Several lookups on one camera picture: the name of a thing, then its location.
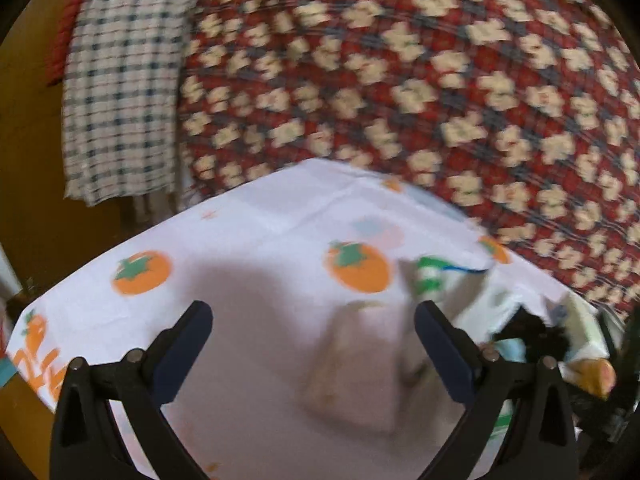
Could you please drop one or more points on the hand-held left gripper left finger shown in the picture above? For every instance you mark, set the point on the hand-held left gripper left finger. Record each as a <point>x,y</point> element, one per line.
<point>187,352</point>

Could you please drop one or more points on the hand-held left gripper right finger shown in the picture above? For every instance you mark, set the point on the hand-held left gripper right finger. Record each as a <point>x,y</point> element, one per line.
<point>445,355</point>

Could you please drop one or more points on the black fuzzy scrunchie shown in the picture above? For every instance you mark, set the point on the black fuzzy scrunchie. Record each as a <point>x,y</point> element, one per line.
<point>535,332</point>

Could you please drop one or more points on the white orange-print tablecloth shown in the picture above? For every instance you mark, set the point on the white orange-print tablecloth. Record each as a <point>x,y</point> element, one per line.
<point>250,260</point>

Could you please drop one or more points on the white blue checkered cloth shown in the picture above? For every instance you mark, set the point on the white blue checkered cloth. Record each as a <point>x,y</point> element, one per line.
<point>125,85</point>

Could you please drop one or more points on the red plaid bear-print blanket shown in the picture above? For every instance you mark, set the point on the red plaid bear-print blanket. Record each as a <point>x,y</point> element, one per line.
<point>400,60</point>

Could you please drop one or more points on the red knitted cloth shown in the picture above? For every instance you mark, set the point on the red knitted cloth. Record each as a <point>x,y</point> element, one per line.
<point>65,35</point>

